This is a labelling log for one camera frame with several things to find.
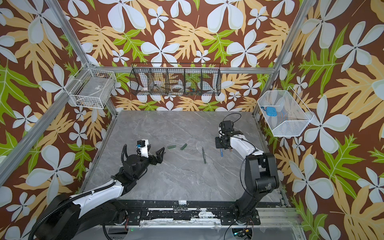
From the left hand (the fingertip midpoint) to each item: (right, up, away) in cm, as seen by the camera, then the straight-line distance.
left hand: (156, 145), depth 82 cm
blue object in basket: (+66, +20, +5) cm, 69 cm away
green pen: (+28, -9, +14) cm, 33 cm away
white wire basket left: (-38, +33, +3) cm, 50 cm away
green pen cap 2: (+14, -3, +19) cm, 24 cm away
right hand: (+37, 0, +13) cm, 40 cm away
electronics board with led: (+45, -42, -9) cm, 63 cm away
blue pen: (+39, -7, +11) cm, 41 cm away
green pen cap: (+6, -3, +20) cm, 21 cm away
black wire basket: (+10, +42, +16) cm, 46 cm away
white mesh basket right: (+74, +17, -3) cm, 76 cm away
